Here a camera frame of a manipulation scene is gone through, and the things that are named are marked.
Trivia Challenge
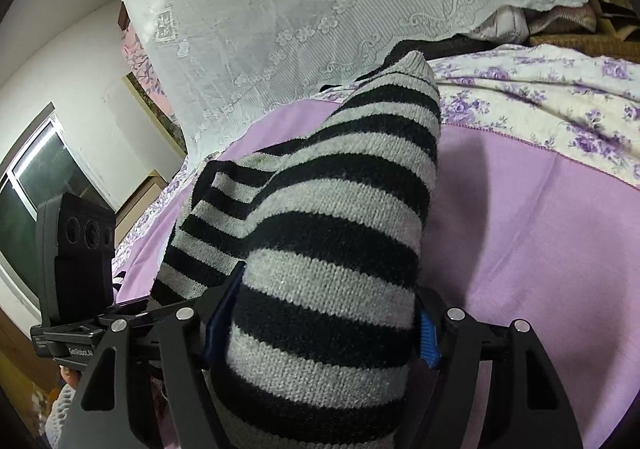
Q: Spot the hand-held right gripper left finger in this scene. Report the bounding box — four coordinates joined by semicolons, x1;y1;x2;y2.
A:
47;261;246;449

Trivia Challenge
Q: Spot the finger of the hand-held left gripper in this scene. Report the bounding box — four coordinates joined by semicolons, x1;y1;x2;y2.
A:
114;298;173;327

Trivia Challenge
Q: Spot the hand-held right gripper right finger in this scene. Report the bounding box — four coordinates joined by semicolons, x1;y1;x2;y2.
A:
400;286;583;449

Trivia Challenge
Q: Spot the grey black striped sock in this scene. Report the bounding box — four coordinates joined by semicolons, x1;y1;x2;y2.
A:
147;49;443;449

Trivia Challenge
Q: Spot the person's left forearm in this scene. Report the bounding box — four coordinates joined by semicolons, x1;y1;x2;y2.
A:
45;385;78;449

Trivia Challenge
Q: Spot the wooden cabinet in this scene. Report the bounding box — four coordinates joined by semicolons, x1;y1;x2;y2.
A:
114;169;168;230

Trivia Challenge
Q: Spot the window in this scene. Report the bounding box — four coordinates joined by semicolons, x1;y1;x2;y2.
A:
0;102;108;325

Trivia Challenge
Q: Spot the purple bed sheet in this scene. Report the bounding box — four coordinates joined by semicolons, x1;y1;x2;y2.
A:
112;99;640;449

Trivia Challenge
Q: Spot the wooden framed picture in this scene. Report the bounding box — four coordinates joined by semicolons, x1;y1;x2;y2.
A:
124;72;188;155

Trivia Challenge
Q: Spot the pink floral cloth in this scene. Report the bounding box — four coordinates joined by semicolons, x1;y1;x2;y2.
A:
122;24;173;130

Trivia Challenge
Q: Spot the purple floral bedsheet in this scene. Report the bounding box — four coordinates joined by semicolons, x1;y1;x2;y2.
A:
112;43;640;290

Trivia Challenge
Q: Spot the dark cloth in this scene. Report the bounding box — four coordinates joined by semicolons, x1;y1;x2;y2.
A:
385;36;506;67

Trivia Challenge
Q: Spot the white lace cover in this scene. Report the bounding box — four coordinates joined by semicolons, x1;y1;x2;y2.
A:
120;0;623;165

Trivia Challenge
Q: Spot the white quilted cloth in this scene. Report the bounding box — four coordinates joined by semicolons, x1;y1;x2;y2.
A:
470;4;531;42

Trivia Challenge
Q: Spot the wicker basket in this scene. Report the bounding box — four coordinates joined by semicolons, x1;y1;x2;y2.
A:
527;0;640;65

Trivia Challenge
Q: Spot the brown striped cloth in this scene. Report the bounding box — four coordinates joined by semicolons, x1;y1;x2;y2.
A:
525;4;598;35

